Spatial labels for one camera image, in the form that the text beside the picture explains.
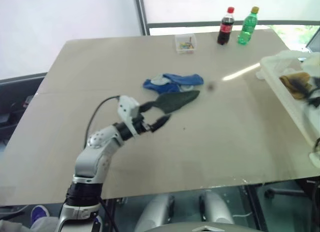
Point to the blue shoe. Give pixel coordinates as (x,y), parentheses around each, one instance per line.
(39,214)

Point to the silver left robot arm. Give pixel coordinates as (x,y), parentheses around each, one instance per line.
(92,157)

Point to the cola bottle with red cap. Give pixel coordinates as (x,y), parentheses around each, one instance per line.
(225,27)

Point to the clear box of coloured clips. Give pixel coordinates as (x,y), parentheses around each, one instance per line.
(185,44)

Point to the green bottle with yellow cap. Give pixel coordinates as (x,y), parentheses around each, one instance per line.
(247,27)

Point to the black chair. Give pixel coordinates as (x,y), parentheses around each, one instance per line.
(17,104)

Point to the blue sock with grey toe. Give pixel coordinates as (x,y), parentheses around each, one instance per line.
(185,79)
(162,86)

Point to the black office chair base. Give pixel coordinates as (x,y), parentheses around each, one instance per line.
(287,192)

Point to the dark green sock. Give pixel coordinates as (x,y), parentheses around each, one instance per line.
(177,99)

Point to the silver right robot leg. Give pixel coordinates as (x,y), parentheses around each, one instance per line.
(216,207)

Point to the white plastic storage basket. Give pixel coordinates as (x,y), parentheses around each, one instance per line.
(280,92)

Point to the silver robot leg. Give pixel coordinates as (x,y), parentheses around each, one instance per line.
(156,212)
(216,207)

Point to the silver left robot leg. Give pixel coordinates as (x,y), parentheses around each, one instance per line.
(156,212)

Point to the dark grey robot torso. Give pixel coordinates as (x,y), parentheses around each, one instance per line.
(200,227)

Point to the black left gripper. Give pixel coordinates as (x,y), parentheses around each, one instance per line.
(141,123)

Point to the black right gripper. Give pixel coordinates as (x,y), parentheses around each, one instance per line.
(316,85)

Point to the mustard yellow terry sock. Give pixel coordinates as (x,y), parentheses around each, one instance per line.
(295,83)

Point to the grey window frame post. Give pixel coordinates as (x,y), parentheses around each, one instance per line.
(141,12)

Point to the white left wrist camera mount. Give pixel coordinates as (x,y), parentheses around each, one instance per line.
(127,107)

